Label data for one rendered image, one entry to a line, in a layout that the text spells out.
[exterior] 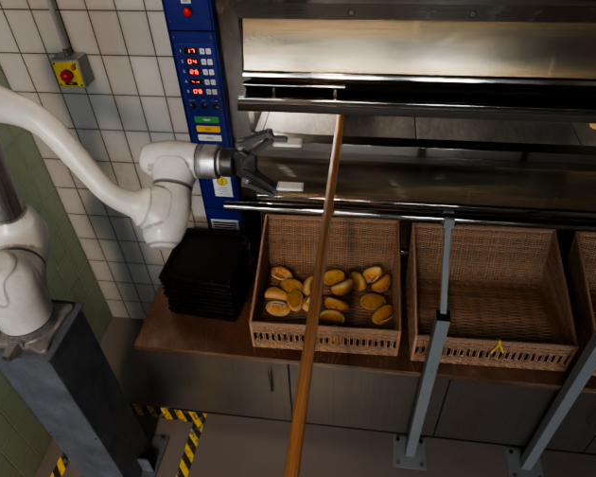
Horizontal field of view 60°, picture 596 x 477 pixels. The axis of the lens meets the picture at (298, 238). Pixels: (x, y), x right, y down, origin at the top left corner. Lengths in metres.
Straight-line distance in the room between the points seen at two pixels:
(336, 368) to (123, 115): 1.24
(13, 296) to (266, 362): 0.92
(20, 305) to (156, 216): 0.50
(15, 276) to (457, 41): 1.46
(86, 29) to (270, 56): 0.62
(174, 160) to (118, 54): 0.71
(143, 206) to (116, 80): 0.82
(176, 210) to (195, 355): 0.90
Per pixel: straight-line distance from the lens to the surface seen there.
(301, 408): 1.18
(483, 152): 1.99
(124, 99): 2.07
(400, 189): 2.05
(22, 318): 1.64
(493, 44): 1.81
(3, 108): 1.32
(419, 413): 2.14
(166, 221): 1.30
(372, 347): 1.97
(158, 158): 1.37
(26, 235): 1.70
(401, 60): 1.78
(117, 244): 2.59
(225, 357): 2.05
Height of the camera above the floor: 2.24
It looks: 43 degrees down
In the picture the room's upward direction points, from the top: 3 degrees counter-clockwise
